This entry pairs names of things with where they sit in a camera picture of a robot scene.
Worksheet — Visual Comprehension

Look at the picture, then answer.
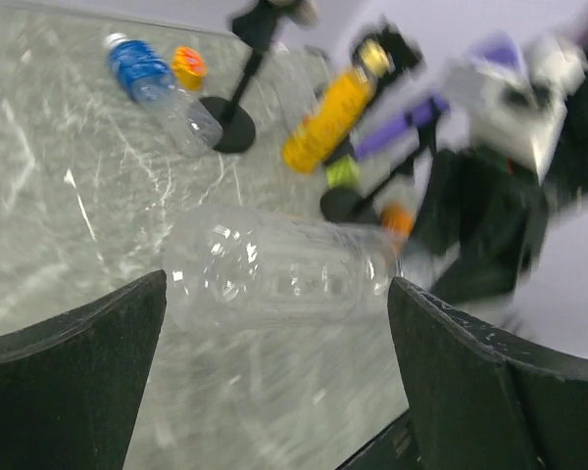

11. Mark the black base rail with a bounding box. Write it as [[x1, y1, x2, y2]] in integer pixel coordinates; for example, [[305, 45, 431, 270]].
[[336, 410, 422, 470]]

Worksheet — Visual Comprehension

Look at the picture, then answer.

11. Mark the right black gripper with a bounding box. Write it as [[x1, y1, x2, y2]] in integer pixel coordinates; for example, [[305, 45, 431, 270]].
[[411, 147, 549, 305]]

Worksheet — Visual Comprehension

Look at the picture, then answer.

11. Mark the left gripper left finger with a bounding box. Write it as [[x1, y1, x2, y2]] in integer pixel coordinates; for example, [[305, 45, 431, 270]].
[[0, 270, 166, 469]]

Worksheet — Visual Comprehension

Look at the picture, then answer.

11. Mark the blue label water bottle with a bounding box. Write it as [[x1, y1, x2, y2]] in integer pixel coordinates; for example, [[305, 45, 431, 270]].
[[104, 32, 222, 157]]

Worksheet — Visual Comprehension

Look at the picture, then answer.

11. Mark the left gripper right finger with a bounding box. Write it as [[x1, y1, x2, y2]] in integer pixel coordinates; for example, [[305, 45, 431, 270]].
[[388, 278, 588, 469]]

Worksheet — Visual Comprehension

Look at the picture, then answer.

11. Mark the purple microphone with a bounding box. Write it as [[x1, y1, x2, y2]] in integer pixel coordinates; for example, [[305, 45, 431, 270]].
[[353, 93, 450, 162]]

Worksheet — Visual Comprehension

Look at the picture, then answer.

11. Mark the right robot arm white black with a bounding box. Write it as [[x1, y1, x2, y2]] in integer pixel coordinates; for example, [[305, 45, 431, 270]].
[[409, 34, 588, 304]]

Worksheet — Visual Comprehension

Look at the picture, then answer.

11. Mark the small yellow toy piece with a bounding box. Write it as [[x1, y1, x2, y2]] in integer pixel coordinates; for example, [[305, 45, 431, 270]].
[[171, 46, 208, 91]]

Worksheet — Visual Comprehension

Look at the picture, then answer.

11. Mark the green toy brick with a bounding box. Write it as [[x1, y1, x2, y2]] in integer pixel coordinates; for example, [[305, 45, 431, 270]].
[[325, 155, 361, 189]]

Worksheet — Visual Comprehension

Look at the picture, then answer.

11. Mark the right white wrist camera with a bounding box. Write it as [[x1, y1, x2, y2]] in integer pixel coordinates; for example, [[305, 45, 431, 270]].
[[440, 33, 588, 183]]

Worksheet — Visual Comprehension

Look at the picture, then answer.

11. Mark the black microphone stand right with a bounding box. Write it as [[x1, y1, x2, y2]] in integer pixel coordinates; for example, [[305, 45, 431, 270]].
[[319, 115, 441, 226]]

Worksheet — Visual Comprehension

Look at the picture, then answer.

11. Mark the orange bottle lying right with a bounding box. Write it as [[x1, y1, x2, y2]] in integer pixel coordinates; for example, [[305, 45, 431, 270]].
[[380, 203, 415, 239]]

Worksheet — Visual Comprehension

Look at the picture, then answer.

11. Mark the clear bottle white cap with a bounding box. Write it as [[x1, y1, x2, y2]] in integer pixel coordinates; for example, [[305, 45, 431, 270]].
[[161, 205, 437, 332]]

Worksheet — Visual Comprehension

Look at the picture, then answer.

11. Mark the clear bottle back right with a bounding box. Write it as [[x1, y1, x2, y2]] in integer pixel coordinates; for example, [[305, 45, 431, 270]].
[[271, 42, 326, 131]]

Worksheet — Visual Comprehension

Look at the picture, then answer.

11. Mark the yellow juice bottle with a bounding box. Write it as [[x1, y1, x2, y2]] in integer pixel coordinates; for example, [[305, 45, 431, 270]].
[[282, 39, 391, 173]]

